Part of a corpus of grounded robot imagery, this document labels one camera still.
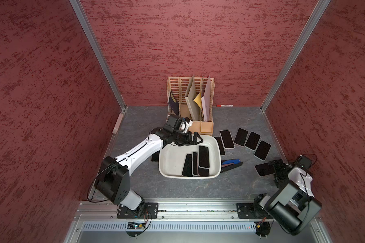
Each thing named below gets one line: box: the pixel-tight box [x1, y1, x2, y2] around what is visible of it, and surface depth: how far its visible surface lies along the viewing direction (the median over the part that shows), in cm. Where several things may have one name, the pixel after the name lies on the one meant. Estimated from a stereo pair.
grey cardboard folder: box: [185, 74, 202, 121], surface depth 93 cm
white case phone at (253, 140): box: [244, 131, 262, 151], surface depth 103 cm
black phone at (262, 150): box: [253, 139, 272, 161], surface depth 98 cm
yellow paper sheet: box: [193, 92, 203, 110], surface depth 91 cm
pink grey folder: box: [200, 74, 211, 123], surface depth 96 cm
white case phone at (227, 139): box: [219, 129, 236, 149], surface depth 104 cm
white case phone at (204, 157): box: [198, 145, 211, 169], surface depth 91 cm
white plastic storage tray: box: [158, 134, 222, 180], surface depth 92 cm
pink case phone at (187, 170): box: [181, 152, 194, 178], surface depth 89 cm
